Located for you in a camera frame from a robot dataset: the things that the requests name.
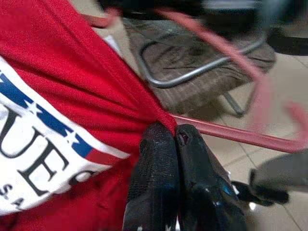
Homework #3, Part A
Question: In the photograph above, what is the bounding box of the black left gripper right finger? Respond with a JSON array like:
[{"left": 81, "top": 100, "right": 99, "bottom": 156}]
[{"left": 175, "top": 124, "right": 248, "bottom": 231}]

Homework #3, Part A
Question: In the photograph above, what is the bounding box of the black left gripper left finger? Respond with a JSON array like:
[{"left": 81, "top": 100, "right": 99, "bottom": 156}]
[{"left": 122, "top": 121, "right": 181, "bottom": 231}]

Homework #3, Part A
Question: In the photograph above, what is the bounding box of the red wire hanger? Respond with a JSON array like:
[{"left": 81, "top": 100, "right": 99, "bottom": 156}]
[{"left": 79, "top": 6, "right": 308, "bottom": 154}]

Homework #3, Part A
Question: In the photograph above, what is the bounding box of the red shirt with printed logo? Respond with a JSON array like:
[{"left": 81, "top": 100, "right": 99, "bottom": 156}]
[{"left": 0, "top": 0, "right": 179, "bottom": 231}]

